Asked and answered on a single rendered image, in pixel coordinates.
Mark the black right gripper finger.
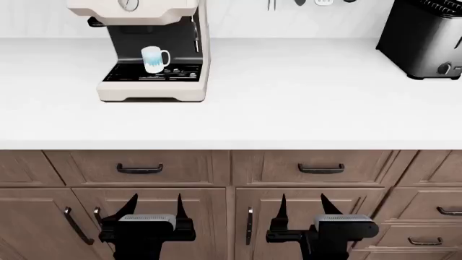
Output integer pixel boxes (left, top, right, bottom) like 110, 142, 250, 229
265, 193, 312, 244
320, 193, 349, 217

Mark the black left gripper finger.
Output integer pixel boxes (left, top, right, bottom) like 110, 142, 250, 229
98, 193, 139, 244
175, 193, 197, 243

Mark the cream espresso coffee machine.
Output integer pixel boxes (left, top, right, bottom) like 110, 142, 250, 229
66, 0, 212, 104

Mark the brown wooden cabinet door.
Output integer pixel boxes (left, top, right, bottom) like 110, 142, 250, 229
0, 188, 116, 260
233, 187, 386, 260
71, 187, 229, 260

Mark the brown wooden drawer front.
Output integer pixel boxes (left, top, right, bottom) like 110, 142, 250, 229
375, 187, 462, 225
355, 223, 462, 249
396, 149, 462, 188
230, 149, 401, 188
43, 149, 230, 188
0, 149, 66, 188

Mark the white mug with blue print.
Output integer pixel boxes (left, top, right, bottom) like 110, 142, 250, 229
140, 45, 172, 74

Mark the black and steel toaster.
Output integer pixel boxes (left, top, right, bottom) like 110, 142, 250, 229
375, 0, 462, 81

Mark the metal steam wand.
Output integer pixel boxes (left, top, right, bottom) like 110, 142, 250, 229
192, 15, 201, 54

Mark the black cabinet door handle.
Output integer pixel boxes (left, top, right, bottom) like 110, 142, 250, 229
63, 206, 95, 246
92, 206, 105, 232
245, 206, 255, 246

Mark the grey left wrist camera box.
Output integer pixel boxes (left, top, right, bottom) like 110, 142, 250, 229
118, 213, 178, 232

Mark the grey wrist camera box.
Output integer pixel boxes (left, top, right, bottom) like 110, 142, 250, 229
312, 213, 380, 243
118, 213, 178, 232

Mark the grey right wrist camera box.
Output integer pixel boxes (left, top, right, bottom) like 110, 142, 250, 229
312, 213, 380, 243

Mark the black drawer pull handle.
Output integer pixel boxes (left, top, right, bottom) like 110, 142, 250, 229
435, 206, 462, 217
115, 162, 165, 175
407, 236, 444, 247
297, 162, 346, 175

